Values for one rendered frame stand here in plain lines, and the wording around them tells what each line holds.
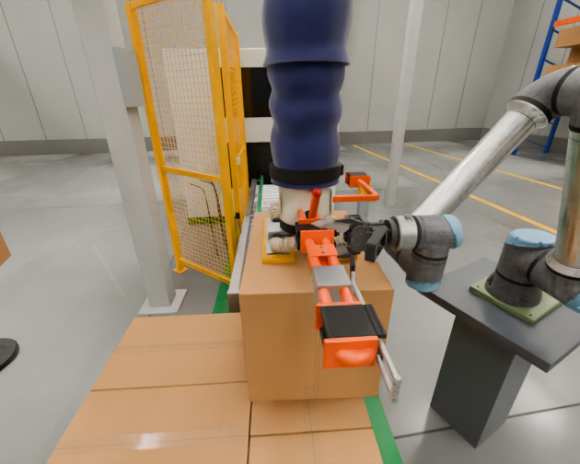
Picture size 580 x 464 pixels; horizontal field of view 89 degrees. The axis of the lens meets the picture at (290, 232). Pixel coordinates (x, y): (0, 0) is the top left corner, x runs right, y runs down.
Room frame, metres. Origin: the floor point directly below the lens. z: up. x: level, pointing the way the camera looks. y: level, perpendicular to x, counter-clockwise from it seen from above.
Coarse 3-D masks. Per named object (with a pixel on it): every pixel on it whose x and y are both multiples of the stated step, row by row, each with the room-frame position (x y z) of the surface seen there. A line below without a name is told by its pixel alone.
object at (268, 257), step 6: (264, 222) 1.04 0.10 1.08; (270, 222) 1.03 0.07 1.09; (276, 222) 0.99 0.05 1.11; (264, 228) 0.98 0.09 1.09; (264, 234) 0.93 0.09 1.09; (276, 234) 0.87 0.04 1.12; (264, 240) 0.88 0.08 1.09; (264, 246) 0.84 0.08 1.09; (264, 252) 0.80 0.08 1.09; (270, 252) 0.79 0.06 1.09; (276, 252) 0.79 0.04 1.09; (282, 252) 0.79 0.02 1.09; (288, 252) 0.79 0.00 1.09; (294, 252) 0.80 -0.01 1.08; (264, 258) 0.76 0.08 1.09; (270, 258) 0.76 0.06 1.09; (276, 258) 0.76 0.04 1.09; (282, 258) 0.76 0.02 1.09; (288, 258) 0.76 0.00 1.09; (294, 258) 0.77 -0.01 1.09
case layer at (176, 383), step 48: (144, 336) 1.02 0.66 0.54; (192, 336) 1.01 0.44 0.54; (240, 336) 1.01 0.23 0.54; (96, 384) 0.77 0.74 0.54; (144, 384) 0.77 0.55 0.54; (192, 384) 0.77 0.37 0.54; (240, 384) 0.77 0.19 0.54; (96, 432) 0.60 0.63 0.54; (144, 432) 0.60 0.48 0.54; (192, 432) 0.60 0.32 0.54; (240, 432) 0.59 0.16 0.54; (288, 432) 0.59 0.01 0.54; (336, 432) 0.59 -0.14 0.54
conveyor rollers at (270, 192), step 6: (258, 186) 3.44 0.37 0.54; (264, 186) 3.44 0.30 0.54; (270, 186) 3.45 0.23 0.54; (276, 186) 3.45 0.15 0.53; (258, 192) 3.17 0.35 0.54; (264, 192) 3.18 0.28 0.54; (270, 192) 3.18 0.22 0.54; (276, 192) 3.18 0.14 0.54; (264, 198) 2.99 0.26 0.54; (270, 198) 3.00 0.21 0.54; (276, 198) 3.00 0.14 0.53; (264, 204) 2.81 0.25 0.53; (270, 204) 2.75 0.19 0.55; (264, 210) 2.63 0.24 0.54; (252, 216) 2.46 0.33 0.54; (252, 222) 2.36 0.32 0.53
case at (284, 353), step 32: (256, 224) 1.07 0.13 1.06; (256, 256) 0.81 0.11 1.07; (256, 288) 0.64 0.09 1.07; (288, 288) 0.63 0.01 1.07; (384, 288) 0.63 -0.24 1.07; (256, 320) 0.61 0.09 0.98; (288, 320) 0.61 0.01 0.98; (384, 320) 0.62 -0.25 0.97; (256, 352) 0.61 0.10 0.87; (288, 352) 0.61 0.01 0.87; (320, 352) 0.62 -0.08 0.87; (256, 384) 0.61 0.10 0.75; (288, 384) 0.61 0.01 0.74; (320, 384) 0.61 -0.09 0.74; (352, 384) 0.62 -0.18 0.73
